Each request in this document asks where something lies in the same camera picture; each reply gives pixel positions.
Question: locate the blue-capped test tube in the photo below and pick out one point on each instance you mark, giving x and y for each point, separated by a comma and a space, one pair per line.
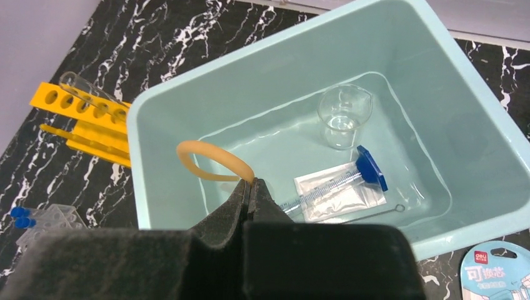
25, 223
20, 212

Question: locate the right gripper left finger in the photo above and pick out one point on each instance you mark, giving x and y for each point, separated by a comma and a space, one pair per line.
203, 262

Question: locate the white paper packet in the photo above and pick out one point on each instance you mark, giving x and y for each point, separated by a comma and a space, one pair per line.
333, 192

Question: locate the teal plastic bin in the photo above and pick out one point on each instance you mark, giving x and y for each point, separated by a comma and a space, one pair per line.
448, 150

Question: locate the glass beaker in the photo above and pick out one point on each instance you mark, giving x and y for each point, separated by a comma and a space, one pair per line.
343, 109

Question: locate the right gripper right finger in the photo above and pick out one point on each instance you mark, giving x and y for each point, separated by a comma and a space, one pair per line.
288, 260

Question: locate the blue tool in blister pack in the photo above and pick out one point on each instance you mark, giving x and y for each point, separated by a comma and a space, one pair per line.
495, 270

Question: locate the yellow test tube rack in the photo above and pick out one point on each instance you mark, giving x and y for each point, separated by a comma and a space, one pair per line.
100, 124

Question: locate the clear plastic well rack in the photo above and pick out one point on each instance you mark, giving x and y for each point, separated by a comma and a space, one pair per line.
56, 216

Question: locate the blue-handled syringe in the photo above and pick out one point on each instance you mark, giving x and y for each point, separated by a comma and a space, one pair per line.
370, 172

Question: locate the amber rubber tubing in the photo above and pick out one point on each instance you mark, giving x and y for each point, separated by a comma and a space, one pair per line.
212, 163

